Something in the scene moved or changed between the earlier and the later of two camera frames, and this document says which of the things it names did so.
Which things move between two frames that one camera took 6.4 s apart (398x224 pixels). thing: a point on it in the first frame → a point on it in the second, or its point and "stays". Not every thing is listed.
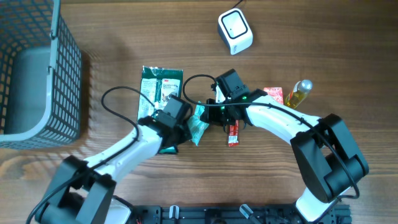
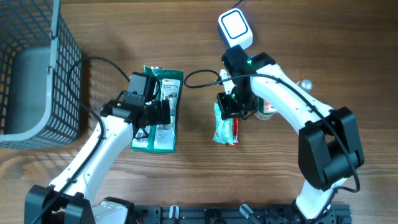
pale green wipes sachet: [196, 126] → [224, 128]
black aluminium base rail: [230, 214] stays
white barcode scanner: [234, 31] stays
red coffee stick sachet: [233, 134] stays
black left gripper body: [182, 130] → [158, 115]
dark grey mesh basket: [41, 76] stays
